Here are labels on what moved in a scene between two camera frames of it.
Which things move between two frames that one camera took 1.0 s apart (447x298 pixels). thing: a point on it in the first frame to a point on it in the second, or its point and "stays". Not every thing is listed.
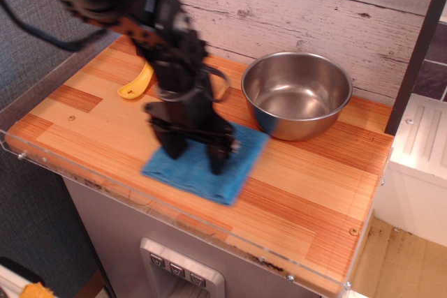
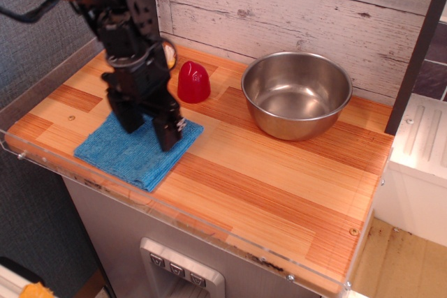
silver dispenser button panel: x=172 y=274 stays
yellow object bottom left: x=36 y=290 stays
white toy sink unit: x=412 y=192 stays
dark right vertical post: x=416 y=66 stays
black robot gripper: x=189 y=107 to x=137 y=82
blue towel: x=193 y=173 to x=135 y=158
